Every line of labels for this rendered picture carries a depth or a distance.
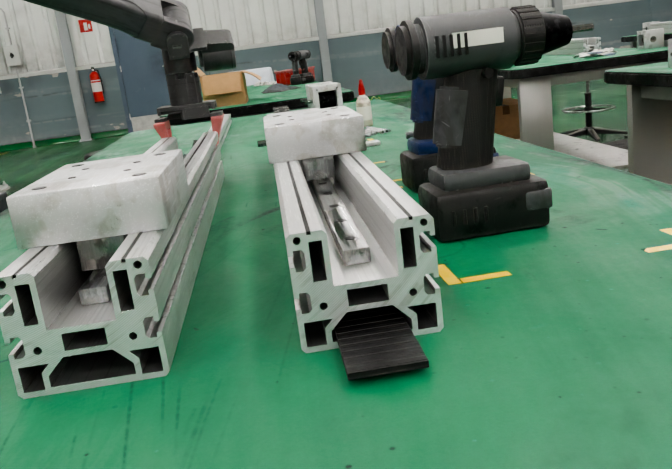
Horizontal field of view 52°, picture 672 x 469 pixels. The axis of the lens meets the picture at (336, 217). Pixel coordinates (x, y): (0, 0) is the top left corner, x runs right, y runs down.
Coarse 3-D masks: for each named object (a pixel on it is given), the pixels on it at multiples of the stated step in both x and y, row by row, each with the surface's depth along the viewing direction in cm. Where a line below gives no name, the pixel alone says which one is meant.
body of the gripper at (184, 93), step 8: (168, 80) 122; (176, 80) 121; (184, 80) 122; (192, 80) 122; (168, 88) 123; (176, 88) 122; (184, 88) 122; (192, 88) 122; (200, 88) 125; (176, 96) 122; (184, 96) 122; (192, 96) 123; (200, 96) 124; (176, 104) 123; (184, 104) 122; (192, 104) 122; (200, 104) 122; (208, 104) 122; (216, 104) 128; (160, 112) 122; (168, 112) 123; (176, 112) 123
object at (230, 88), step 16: (208, 80) 324; (224, 80) 324; (240, 80) 327; (208, 96) 327; (224, 96) 328; (240, 96) 328; (496, 112) 474; (512, 112) 475; (496, 128) 477; (512, 128) 478
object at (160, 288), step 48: (192, 192) 73; (144, 240) 49; (192, 240) 69; (0, 288) 44; (48, 288) 46; (96, 288) 49; (144, 288) 47; (192, 288) 63; (48, 336) 45; (96, 336) 47; (144, 336) 46; (48, 384) 46; (96, 384) 46
